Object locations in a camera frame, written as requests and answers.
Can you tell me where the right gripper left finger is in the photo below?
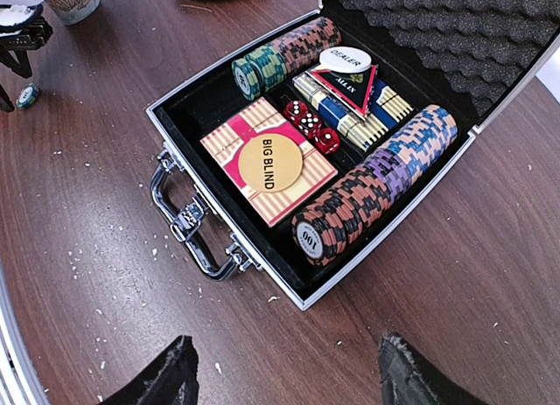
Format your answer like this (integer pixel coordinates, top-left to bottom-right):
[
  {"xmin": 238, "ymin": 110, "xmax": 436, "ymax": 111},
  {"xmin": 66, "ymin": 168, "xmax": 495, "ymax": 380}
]
[{"xmin": 101, "ymin": 335, "xmax": 200, "ymax": 405}]

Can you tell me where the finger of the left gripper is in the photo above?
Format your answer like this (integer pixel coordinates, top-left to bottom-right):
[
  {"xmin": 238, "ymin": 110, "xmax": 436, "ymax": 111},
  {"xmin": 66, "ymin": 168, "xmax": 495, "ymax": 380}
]
[
  {"xmin": 0, "ymin": 85, "xmax": 14, "ymax": 113},
  {"xmin": 0, "ymin": 48, "xmax": 32, "ymax": 79}
]

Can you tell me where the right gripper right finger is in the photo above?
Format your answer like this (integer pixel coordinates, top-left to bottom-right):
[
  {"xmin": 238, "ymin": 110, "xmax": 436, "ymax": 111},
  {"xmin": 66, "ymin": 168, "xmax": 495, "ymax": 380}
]
[{"xmin": 378, "ymin": 332, "xmax": 486, "ymax": 405}]

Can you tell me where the green poker chip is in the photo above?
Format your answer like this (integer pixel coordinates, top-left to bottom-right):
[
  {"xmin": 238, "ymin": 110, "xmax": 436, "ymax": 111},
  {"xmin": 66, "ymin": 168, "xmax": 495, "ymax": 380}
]
[{"xmin": 16, "ymin": 83, "xmax": 40, "ymax": 109}]

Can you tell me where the black poker chip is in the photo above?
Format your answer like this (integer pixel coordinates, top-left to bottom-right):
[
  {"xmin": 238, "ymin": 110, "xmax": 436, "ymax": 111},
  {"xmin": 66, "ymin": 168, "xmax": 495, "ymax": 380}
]
[{"xmin": 291, "ymin": 206, "xmax": 347, "ymax": 266}]

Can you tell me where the red Texas Hold'em card box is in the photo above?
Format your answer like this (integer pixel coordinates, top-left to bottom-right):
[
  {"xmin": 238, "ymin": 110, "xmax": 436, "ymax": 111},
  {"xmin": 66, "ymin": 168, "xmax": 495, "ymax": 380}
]
[{"xmin": 200, "ymin": 97, "xmax": 338, "ymax": 227}]

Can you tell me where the yellow round button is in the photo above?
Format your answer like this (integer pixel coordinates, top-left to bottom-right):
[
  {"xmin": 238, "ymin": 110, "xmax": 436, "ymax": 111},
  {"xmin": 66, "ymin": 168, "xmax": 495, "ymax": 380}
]
[{"xmin": 238, "ymin": 134, "xmax": 303, "ymax": 192}]

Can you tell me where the aluminium poker case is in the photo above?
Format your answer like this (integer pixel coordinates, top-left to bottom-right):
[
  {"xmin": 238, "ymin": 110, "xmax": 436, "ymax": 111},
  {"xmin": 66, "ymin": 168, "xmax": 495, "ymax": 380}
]
[{"xmin": 147, "ymin": 0, "xmax": 559, "ymax": 310}]

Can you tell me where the red die front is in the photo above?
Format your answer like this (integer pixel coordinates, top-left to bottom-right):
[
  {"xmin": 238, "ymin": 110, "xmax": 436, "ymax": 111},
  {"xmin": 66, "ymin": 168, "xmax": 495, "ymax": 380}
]
[{"xmin": 314, "ymin": 128, "xmax": 340, "ymax": 155}]

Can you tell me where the orange black chip stack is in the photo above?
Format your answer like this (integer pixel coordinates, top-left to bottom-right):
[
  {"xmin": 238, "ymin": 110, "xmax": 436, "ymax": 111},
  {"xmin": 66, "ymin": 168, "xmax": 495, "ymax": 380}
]
[{"xmin": 314, "ymin": 166, "xmax": 393, "ymax": 245}]

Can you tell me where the purple chip stack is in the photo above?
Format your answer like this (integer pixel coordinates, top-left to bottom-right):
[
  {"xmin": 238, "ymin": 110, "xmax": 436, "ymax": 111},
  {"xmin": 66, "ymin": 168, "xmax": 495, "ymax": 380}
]
[{"xmin": 363, "ymin": 148, "xmax": 411, "ymax": 203}]

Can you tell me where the blue card deck box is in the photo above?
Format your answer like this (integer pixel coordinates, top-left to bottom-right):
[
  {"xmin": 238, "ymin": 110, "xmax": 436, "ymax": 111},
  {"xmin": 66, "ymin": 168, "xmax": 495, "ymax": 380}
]
[{"xmin": 292, "ymin": 71, "xmax": 415, "ymax": 151}]

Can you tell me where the brown chip stack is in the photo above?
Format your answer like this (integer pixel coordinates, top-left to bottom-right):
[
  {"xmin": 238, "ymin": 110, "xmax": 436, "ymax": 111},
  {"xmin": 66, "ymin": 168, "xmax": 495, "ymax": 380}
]
[{"xmin": 271, "ymin": 17, "xmax": 342, "ymax": 71}]

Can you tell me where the black triangular all-in button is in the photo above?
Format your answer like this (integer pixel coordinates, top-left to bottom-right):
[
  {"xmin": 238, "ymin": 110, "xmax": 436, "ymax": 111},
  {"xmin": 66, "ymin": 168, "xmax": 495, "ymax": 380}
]
[{"xmin": 305, "ymin": 65, "xmax": 378, "ymax": 119}]

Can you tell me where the white dealer button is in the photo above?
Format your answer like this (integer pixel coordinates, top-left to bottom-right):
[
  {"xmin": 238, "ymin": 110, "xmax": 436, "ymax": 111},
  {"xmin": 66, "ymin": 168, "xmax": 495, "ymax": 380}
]
[{"xmin": 318, "ymin": 46, "xmax": 372, "ymax": 73}]

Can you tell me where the aluminium front rail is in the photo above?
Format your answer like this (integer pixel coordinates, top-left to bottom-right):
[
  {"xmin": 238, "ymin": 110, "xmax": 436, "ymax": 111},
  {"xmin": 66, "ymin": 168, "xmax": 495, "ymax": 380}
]
[{"xmin": 1, "ymin": 269, "xmax": 50, "ymax": 405}]

